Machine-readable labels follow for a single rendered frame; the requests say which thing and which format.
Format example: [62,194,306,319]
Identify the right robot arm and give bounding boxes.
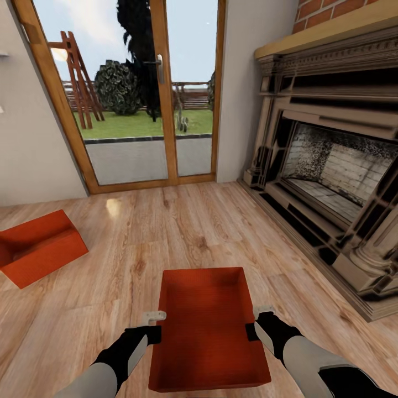
[245,305,398,398]

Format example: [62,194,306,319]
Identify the storage box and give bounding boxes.
[0,210,88,290]
[148,267,271,393]

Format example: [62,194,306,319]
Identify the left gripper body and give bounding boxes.
[144,326,161,346]

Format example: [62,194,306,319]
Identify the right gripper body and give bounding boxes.
[245,322,259,341]

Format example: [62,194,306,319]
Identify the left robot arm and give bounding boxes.
[51,310,167,398]

